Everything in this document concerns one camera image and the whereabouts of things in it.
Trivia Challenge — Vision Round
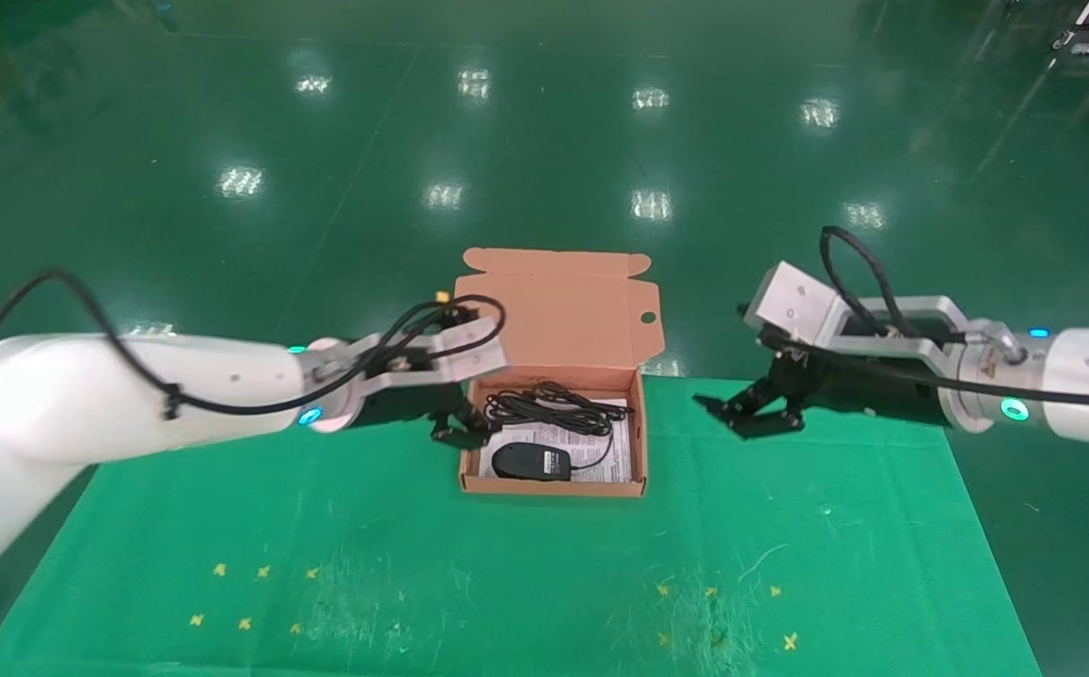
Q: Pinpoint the black wired mouse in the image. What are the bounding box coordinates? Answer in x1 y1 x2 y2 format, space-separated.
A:
492 381 637 482

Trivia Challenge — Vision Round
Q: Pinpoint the brown cardboard box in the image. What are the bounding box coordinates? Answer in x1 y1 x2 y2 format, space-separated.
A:
448 247 665 496

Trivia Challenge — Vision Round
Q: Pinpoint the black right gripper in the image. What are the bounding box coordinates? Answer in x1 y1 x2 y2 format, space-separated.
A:
693 327 946 440

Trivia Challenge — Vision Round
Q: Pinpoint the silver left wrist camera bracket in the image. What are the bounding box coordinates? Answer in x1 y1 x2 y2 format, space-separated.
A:
355 317 511 387

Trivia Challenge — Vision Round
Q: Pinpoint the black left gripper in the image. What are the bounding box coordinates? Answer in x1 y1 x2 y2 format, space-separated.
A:
359 380 500 449

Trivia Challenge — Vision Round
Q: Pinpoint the green table cloth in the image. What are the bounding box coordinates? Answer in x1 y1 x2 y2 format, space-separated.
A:
0 357 1044 677

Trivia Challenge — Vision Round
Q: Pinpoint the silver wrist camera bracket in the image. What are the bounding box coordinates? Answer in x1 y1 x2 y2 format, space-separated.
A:
355 317 511 387
742 260 1011 379

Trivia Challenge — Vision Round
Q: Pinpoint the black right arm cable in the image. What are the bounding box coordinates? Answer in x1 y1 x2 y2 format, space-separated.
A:
770 226 1089 411

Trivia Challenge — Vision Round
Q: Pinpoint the white printed instruction sheet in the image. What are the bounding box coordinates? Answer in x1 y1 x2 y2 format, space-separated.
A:
479 395 633 483

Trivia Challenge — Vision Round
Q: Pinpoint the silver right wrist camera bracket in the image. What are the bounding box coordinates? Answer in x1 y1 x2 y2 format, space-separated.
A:
742 260 1011 379

